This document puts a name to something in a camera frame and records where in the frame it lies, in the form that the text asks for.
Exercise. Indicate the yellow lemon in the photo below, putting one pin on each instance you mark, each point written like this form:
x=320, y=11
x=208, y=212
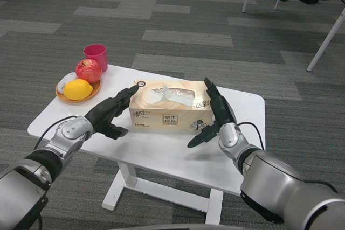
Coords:
x=76, y=90

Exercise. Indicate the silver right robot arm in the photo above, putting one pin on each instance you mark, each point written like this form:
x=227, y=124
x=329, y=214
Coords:
x=269, y=176

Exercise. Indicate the white computer mouse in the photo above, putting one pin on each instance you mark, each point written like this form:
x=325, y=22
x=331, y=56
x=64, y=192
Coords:
x=64, y=82

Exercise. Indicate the pink plastic cup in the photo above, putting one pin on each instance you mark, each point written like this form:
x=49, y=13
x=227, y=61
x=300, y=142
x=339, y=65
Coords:
x=98, y=55

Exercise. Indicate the white table base frame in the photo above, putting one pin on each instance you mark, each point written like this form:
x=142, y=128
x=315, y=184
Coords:
x=126, y=173

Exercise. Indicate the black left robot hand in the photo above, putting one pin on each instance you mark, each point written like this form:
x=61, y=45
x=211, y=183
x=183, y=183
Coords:
x=103, y=111

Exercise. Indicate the orange round plate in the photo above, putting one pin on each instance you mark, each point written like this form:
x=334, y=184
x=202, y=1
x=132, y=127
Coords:
x=95, y=91

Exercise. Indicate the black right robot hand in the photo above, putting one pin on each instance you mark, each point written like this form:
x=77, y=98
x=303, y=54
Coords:
x=222, y=108

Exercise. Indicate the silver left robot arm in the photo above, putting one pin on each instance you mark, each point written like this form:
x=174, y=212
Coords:
x=72, y=130

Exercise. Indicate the red apple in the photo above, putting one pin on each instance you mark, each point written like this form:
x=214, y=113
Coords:
x=89, y=71

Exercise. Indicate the beige tissue box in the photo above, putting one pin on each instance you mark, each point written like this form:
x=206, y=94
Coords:
x=167, y=119

